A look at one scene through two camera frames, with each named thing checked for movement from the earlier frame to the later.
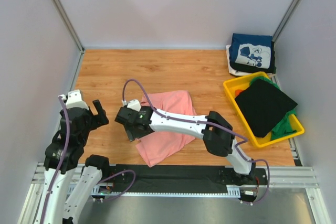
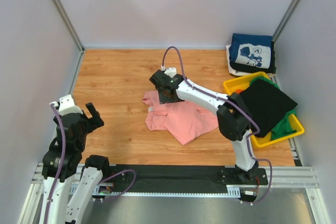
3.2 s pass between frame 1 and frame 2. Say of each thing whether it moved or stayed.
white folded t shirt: stayed
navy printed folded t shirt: stayed
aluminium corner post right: stayed
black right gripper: moved
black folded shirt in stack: stayed
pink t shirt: moved
